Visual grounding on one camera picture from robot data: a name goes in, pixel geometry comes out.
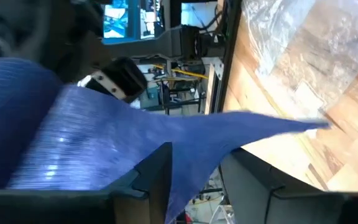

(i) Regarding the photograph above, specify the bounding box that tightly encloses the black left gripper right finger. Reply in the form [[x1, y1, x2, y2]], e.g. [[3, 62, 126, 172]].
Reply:
[[221, 148, 358, 224]]

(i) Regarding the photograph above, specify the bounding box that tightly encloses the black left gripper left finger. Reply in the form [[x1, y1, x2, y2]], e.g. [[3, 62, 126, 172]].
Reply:
[[0, 142, 173, 224]]

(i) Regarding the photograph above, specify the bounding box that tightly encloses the blue cohesive bandage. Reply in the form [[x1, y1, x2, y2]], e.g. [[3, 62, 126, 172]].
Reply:
[[0, 57, 332, 224]]

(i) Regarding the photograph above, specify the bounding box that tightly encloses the grey desk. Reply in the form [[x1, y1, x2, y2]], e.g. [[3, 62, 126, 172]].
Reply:
[[104, 26, 183, 58]]

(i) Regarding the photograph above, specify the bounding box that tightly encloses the grey equipment cart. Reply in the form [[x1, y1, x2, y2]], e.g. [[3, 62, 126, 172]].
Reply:
[[137, 62, 209, 116]]

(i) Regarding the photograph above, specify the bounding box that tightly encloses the monitor with blue screen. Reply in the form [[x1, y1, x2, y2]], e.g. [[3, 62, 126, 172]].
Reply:
[[103, 0, 167, 44]]

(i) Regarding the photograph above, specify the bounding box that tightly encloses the small screen device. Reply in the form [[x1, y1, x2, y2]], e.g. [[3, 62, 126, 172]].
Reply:
[[180, 1, 223, 27]]

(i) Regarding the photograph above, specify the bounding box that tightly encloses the clear plastic wrapper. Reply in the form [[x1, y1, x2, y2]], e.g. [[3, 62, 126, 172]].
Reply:
[[241, 0, 358, 125]]

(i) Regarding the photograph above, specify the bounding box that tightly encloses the black aluminium table frame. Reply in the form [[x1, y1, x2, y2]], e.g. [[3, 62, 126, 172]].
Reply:
[[203, 0, 244, 114]]

